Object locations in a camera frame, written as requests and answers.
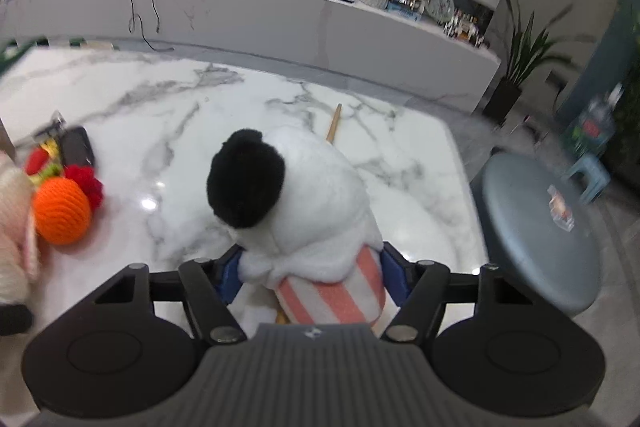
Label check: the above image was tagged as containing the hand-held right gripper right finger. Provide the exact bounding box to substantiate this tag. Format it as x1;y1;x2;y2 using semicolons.
379;241;543;343

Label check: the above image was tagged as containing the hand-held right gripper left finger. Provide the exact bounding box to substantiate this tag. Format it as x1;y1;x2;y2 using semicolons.
95;244;249;346

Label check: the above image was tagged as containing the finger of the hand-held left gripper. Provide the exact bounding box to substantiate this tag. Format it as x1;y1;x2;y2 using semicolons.
0;302;35;338

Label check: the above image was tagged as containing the pink plush toy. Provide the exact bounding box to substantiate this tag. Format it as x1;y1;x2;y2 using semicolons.
0;152;41;303

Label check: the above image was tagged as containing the panda ice cream plush toy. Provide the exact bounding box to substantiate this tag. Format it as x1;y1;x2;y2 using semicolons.
206;125;388;338

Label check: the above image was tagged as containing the orange crocheted ball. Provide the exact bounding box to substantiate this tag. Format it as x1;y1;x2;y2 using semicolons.
32;177;93;247

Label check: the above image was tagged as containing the red crocheted strawberry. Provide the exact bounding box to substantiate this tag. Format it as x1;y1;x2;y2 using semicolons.
24;147;63;176

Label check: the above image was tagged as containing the white marble desktop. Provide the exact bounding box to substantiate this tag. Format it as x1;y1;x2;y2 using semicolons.
0;44;490;339

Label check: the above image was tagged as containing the grey round stool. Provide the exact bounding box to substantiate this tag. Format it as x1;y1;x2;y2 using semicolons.
470;152;603;318

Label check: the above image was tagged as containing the red crocheted flower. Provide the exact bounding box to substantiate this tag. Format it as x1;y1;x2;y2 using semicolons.
62;163;105;212

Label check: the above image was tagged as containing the wooden stick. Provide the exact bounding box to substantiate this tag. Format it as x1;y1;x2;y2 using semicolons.
326;103;343;142

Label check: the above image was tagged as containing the small clear packet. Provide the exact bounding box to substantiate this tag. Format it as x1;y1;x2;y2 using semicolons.
547;184;576;232

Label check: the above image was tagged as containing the black phone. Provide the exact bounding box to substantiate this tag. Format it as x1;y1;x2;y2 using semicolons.
59;127;97;168

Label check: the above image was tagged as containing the small metal clip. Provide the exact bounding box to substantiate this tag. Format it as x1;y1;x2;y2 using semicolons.
35;109;68;142

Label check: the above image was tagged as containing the blue plastic stool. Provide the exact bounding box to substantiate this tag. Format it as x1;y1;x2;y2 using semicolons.
565;154;612;205

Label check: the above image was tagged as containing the potted plant black pot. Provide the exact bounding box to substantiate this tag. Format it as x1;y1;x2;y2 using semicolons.
482;0;596;125

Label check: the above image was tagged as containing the large water bottle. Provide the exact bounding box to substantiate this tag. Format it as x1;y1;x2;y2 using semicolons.
562;97;618;158

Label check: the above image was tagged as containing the group of small figurines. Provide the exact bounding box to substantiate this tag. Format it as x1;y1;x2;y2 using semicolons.
442;9;488;50

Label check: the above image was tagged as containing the white marble tv cabinet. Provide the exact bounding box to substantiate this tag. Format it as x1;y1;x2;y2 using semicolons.
0;0;502;112

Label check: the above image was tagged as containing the glass plate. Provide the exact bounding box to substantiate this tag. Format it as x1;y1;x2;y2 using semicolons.
425;0;456;24

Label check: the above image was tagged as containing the green bushy plant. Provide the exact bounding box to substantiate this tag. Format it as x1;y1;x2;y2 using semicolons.
607;82;640;168

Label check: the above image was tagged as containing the black cable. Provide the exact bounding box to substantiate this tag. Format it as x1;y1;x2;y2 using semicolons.
127;0;173;51

